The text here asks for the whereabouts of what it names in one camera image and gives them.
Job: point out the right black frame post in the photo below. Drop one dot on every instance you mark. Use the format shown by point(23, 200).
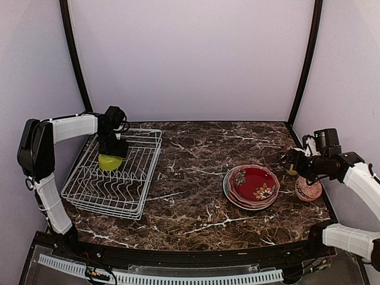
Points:
point(309, 54)

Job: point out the dark red floral plate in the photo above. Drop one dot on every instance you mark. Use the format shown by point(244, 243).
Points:
point(254, 184)

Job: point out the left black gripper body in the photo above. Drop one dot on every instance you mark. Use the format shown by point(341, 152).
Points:
point(109, 143)

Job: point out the left black frame post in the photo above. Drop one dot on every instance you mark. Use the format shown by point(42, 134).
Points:
point(72, 49)

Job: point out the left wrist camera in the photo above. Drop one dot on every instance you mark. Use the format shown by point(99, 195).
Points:
point(124, 126)

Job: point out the white wire dish rack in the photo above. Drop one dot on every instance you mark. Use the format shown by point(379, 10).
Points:
point(119, 193)

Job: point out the pink dotted plate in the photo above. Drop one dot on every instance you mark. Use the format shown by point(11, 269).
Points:
point(237, 196)

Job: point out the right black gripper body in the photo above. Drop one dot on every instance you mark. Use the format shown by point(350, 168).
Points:
point(308, 169)

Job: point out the red teal floral plate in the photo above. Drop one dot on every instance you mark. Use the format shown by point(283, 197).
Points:
point(227, 193)

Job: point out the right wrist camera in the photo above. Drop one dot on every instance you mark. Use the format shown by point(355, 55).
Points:
point(309, 146)

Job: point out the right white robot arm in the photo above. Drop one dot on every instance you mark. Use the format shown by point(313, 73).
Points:
point(321, 157)

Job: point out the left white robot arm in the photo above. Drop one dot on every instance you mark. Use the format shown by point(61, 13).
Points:
point(36, 156)

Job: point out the yellow ceramic mug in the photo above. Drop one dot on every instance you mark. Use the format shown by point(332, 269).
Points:
point(292, 172)

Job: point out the black frame post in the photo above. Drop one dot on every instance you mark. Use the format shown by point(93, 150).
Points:
point(309, 54)
point(72, 49)

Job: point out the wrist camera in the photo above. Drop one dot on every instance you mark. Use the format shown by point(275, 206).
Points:
point(309, 146)
point(124, 126)

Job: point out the green teal plate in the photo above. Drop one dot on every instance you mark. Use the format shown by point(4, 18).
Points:
point(225, 184)

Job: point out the green small bowl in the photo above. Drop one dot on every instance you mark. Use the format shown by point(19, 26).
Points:
point(109, 163)

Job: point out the red white patterned bowl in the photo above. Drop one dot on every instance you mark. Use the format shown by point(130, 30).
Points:
point(303, 197)

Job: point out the black rimmed cream plate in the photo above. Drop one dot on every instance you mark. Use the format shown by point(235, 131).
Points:
point(247, 207)

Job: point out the black front rail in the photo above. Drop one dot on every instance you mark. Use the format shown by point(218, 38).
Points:
point(282, 256)

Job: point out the white slotted cable duct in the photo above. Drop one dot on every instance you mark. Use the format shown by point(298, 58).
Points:
point(138, 274)

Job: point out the blue white patterned bowl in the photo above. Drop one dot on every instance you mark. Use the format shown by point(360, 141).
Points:
point(311, 191)

